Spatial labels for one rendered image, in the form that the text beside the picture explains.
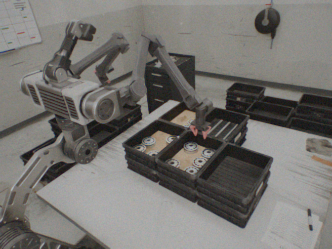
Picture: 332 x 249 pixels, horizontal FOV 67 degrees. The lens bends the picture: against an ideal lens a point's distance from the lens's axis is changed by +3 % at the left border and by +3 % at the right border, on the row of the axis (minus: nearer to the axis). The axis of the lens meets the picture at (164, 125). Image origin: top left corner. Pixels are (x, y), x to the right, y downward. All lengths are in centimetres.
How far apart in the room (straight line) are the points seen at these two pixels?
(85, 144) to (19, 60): 305
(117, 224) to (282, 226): 90
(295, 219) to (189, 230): 58
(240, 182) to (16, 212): 118
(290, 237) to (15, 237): 131
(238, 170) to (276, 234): 39
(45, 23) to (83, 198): 321
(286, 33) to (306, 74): 73
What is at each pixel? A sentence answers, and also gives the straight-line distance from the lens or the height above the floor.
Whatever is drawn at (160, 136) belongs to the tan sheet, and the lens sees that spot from 193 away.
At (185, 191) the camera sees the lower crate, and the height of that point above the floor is 76.
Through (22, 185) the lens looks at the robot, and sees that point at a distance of 140.
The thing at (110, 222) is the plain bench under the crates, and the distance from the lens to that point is 158.
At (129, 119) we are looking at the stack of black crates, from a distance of 286.
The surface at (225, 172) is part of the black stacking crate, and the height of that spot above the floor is 83.
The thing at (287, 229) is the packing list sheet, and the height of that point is 70.
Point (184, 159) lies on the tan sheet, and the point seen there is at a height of 83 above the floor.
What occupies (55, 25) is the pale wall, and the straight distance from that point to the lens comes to 454.
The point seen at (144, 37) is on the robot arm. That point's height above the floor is 162.
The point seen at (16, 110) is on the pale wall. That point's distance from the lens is 437.
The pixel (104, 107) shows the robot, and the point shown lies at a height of 146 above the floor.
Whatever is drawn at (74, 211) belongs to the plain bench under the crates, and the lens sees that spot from 172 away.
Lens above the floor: 192
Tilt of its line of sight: 32 degrees down
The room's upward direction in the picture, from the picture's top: 5 degrees counter-clockwise
